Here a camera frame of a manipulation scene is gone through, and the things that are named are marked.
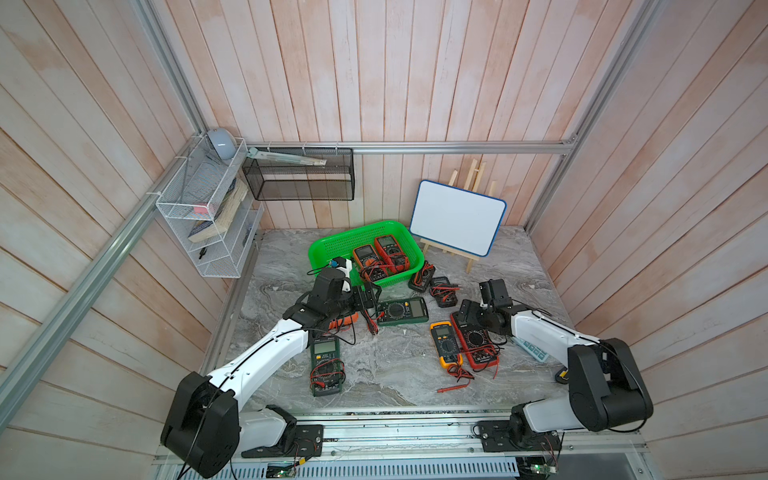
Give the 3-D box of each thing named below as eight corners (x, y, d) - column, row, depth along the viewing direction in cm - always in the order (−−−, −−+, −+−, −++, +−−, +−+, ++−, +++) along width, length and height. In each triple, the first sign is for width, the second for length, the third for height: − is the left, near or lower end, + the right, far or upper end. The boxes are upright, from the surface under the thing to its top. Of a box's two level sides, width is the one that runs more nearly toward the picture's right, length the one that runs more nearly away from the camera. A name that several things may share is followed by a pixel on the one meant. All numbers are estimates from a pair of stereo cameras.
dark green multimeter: (313, 398, 82) (310, 394, 79) (312, 344, 92) (310, 338, 89) (346, 393, 83) (345, 388, 79) (342, 339, 93) (341, 333, 90)
